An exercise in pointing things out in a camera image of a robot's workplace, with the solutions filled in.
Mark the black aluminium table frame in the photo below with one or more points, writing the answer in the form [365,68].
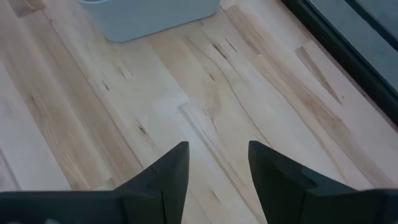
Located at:
[342,48]

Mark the grey plastic bin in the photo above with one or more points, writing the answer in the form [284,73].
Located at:
[149,18]

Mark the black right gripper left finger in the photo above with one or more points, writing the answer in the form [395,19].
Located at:
[164,186]

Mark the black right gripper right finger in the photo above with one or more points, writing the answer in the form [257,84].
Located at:
[276,186]

